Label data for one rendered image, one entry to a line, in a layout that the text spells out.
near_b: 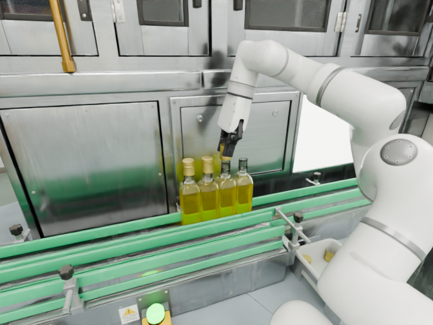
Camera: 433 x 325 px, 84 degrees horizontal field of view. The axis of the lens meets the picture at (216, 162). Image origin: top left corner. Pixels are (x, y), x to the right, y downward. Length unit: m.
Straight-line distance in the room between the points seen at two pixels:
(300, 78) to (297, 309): 0.50
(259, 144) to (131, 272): 0.58
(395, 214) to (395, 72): 0.93
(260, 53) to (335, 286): 0.47
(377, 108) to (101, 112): 0.68
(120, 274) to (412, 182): 0.62
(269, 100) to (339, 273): 0.62
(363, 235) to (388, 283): 0.06
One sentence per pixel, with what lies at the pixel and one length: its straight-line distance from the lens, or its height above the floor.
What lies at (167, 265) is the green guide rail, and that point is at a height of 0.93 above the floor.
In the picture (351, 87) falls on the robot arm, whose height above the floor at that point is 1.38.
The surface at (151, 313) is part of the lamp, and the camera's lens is 0.71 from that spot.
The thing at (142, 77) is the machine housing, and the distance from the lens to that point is 0.75.
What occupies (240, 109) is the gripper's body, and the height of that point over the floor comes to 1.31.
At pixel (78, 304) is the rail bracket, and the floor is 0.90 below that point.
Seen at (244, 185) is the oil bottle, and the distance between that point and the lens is 0.75.
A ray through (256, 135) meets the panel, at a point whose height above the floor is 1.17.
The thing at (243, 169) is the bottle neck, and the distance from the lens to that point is 0.74.
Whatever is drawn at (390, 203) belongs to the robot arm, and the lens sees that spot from 0.41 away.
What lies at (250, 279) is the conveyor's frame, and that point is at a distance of 0.82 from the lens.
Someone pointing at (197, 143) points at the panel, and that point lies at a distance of 0.81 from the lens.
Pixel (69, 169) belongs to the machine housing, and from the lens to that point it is 0.87.
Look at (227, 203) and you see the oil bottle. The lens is 0.76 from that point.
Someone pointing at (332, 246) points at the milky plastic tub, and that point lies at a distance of 0.98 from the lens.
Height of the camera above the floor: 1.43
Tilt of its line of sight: 24 degrees down
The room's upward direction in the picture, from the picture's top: straight up
